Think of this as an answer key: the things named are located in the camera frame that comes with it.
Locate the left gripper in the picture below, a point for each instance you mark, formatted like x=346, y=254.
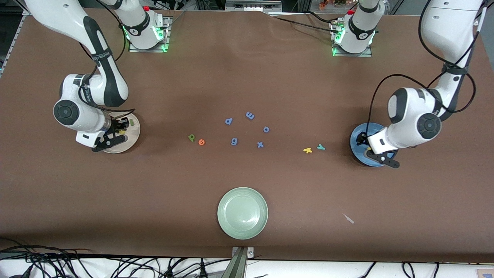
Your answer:
x=362, y=138

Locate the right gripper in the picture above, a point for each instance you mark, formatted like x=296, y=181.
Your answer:
x=115, y=125

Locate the yellow letter k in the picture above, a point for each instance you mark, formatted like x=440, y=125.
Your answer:
x=307, y=150

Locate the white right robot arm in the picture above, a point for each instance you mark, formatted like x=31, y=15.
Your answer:
x=69, y=15

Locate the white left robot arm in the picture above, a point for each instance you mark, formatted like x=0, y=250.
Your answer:
x=444, y=23

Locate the blue plate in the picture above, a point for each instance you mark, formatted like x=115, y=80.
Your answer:
x=354, y=148

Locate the beige plate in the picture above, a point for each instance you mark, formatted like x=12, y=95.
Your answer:
x=133, y=137

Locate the blue letter m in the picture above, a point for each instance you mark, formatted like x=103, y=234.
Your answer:
x=250, y=114

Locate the pale green plate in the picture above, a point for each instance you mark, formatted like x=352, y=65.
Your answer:
x=242, y=213

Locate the metal box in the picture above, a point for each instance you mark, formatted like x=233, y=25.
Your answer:
x=251, y=5

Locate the aluminium frame rail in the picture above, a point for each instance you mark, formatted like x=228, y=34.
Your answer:
x=11, y=42

